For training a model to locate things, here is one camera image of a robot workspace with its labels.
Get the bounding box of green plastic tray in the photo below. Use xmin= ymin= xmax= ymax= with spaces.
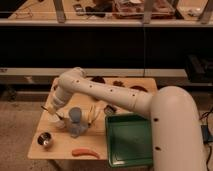
xmin=105 ymin=114 xmax=153 ymax=168

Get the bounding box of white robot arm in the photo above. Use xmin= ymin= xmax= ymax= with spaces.
xmin=48 ymin=67 xmax=207 ymax=171

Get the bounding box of red brown bowl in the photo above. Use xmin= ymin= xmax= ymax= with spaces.
xmin=130 ymin=85 xmax=148 ymax=92

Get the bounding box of small metal bowl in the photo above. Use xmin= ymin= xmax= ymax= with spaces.
xmin=37 ymin=132 xmax=53 ymax=148

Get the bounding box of white paper cup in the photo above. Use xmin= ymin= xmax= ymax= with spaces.
xmin=50 ymin=115 xmax=66 ymax=129

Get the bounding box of wooden table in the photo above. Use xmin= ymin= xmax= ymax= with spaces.
xmin=27 ymin=77 xmax=158 ymax=161

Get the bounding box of small dark metal object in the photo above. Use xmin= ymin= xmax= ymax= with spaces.
xmin=104 ymin=105 xmax=117 ymax=115

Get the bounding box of dark red plate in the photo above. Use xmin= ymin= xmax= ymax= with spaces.
xmin=91 ymin=76 xmax=105 ymax=84

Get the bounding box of orange sausage toy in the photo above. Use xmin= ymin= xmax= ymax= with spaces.
xmin=71 ymin=148 xmax=100 ymax=159

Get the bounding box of dark grapes toy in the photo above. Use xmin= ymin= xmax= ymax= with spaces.
xmin=113 ymin=80 xmax=125 ymax=87

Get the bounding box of grey blue cup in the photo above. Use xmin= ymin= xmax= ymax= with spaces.
xmin=68 ymin=107 xmax=82 ymax=123

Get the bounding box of yellow banana toy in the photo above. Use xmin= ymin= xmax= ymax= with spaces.
xmin=87 ymin=105 xmax=101 ymax=126

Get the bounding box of dark-handled fork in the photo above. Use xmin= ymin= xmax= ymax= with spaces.
xmin=41 ymin=106 xmax=63 ymax=120

